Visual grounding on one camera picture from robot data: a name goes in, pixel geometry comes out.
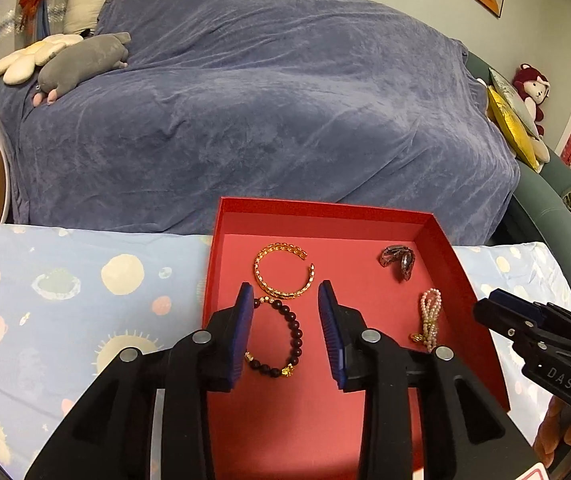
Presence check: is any dark bead bracelet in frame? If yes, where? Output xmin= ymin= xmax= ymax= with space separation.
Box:
xmin=243 ymin=294 xmax=305 ymax=380

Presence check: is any pearl bracelet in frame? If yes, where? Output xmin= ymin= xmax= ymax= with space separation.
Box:
xmin=409 ymin=287 xmax=443 ymax=354

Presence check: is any red jewelry box tray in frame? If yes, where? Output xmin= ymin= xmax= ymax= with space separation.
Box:
xmin=204 ymin=197 xmax=510 ymax=479

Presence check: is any right hand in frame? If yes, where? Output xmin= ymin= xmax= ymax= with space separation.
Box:
xmin=533 ymin=396 xmax=571 ymax=468

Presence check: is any silver metal wristwatch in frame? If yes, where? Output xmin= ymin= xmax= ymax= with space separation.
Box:
xmin=378 ymin=245 xmax=415 ymax=281

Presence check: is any white red label sticker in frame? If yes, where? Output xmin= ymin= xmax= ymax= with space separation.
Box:
xmin=515 ymin=463 xmax=549 ymax=480

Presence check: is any green sofa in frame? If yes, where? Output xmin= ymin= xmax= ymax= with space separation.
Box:
xmin=464 ymin=52 xmax=571 ymax=319

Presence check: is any yellow gold cushion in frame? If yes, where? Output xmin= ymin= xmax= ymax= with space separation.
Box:
xmin=487 ymin=86 xmax=539 ymax=170

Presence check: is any blue planet print tablecloth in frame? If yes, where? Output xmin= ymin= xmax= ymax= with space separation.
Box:
xmin=0 ymin=223 xmax=571 ymax=480

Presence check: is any grey silver cushion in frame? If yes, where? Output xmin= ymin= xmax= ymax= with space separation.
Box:
xmin=489 ymin=67 xmax=539 ymax=138

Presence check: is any red monkey plush toy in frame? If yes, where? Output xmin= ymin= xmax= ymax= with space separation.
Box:
xmin=512 ymin=64 xmax=550 ymax=136

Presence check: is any blue velvet sofa cover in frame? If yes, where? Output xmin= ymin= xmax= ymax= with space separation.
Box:
xmin=0 ymin=0 xmax=520 ymax=245

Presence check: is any grey plush toy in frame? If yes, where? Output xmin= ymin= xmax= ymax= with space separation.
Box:
xmin=33 ymin=32 xmax=132 ymax=107

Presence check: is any white flower cushion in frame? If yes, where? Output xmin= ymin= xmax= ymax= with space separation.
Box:
xmin=0 ymin=34 xmax=83 ymax=86

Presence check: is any red curtain tie bow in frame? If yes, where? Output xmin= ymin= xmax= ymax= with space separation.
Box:
xmin=19 ymin=0 xmax=43 ymax=25

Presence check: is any gold bangle bracelet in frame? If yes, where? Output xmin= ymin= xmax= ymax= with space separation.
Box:
xmin=253 ymin=242 xmax=316 ymax=302

